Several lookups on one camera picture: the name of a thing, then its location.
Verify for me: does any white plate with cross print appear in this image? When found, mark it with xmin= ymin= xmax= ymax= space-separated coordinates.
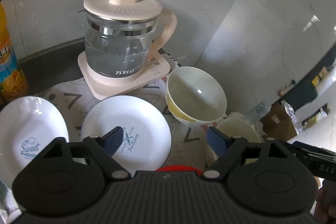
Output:
xmin=81 ymin=96 xmax=171 ymax=175

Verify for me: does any white bowl with yellow pattern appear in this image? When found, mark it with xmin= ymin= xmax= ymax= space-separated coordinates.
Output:
xmin=166 ymin=67 xmax=227 ymax=125

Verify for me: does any white plate with Sweet print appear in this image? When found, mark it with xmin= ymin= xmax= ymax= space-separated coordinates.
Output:
xmin=0 ymin=96 xmax=69 ymax=188

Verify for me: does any red and black bowl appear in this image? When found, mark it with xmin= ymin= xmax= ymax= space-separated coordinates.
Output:
xmin=156 ymin=165 xmax=202 ymax=176

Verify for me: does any person's right hand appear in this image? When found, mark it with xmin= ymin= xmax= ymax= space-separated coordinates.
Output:
xmin=313 ymin=179 xmax=336 ymax=223

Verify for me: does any patterned white table cloth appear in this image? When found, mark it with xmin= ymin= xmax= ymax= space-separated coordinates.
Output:
xmin=39 ymin=78 xmax=217 ymax=173

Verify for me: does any pale blue water bottle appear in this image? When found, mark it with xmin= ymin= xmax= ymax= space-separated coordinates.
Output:
xmin=243 ymin=101 xmax=271 ymax=124

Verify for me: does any brown cardboard box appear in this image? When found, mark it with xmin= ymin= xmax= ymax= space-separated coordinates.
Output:
xmin=261 ymin=103 xmax=297 ymax=141

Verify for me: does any cream kettle heating base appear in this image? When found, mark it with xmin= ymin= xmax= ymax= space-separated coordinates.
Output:
xmin=77 ymin=52 xmax=171 ymax=100

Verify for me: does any orange juice bottle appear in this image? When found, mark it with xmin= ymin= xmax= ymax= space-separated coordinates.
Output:
xmin=0 ymin=5 xmax=29 ymax=102

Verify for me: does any glass kettle with cream lid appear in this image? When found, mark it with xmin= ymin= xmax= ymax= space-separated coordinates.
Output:
xmin=83 ymin=0 xmax=177 ymax=78

